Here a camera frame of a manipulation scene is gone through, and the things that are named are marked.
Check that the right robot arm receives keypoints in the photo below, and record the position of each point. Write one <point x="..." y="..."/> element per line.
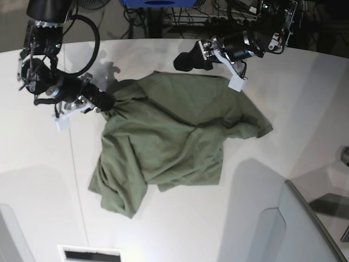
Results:
<point x="38" y="61"/>

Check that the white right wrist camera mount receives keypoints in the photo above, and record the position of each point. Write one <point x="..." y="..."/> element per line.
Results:
<point x="61" y="118"/>

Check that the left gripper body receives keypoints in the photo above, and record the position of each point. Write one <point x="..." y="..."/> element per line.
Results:
<point x="234" y="47"/>

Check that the black power strip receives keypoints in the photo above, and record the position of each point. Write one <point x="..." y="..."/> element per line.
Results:
<point x="215" y="21"/>

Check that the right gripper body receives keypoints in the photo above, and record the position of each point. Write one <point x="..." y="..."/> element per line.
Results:
<point x="76" y="92"/>

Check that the green t-shirt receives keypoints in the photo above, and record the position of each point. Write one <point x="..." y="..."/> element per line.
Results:
<point x="168" y="130"/>

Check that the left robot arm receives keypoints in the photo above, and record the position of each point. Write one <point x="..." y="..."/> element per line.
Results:
<point x="273" y="19"/>

